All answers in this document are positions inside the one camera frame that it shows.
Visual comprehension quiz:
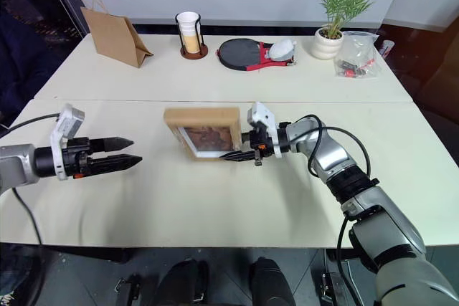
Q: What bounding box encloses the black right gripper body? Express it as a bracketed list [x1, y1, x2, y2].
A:
[249, 125, 275, 168]

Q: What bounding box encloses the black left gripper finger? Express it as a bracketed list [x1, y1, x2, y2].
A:
[87, 136, 135, 154]
[86, 153, 143, 176]

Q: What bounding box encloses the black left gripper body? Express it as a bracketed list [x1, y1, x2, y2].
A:
[62, 136, 93, 181]

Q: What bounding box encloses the wooden picture frame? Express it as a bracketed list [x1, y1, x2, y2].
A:
[164, 106, 242, 161]

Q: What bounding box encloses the black round flat pad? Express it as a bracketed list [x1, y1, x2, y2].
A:
[217, 38, 262, 72]

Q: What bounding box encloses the white crumpled cloth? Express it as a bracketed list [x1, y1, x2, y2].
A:
[269, 38, 299, 63]

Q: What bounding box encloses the cup stack in black holder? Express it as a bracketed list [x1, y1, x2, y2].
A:
[174, 12, 210, 61]

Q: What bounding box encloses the brown paper bag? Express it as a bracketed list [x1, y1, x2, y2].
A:
[69, 0, 155, 69]

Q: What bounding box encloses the person in dark blue clothing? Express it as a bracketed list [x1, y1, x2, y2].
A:
[0, 0, 55, 119]

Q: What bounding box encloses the white ribbed plant pot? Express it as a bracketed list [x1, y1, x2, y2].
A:
[309, 27, 345, 60]

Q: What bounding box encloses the stack of paper cups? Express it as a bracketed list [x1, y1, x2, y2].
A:
[176, 11, 202, 54]

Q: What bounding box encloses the clear plastic bag of parts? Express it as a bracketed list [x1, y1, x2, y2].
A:
[333, 29, 382, 80]

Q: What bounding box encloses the dark rounded shape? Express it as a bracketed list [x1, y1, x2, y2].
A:
[248, 256, 298, 306]

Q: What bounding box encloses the small white red packet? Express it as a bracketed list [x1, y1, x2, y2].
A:
[379, 39, 396, 58]

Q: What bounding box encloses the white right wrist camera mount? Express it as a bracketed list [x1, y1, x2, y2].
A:
[246, 101, 285, 160]

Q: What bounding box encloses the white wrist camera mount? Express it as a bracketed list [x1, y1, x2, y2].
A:
[246, 101, 285, 160]
[49, 103, 86, 181]

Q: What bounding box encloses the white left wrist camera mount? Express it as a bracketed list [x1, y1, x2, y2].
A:
[49, 103, 86, 181]

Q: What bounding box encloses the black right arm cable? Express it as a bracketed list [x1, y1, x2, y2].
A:
[286, 114, 371, 306]

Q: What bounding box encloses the black metal floor bracket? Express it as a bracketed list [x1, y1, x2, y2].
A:
[316, 248, 360, 306]
[114, 273, 143, 306]

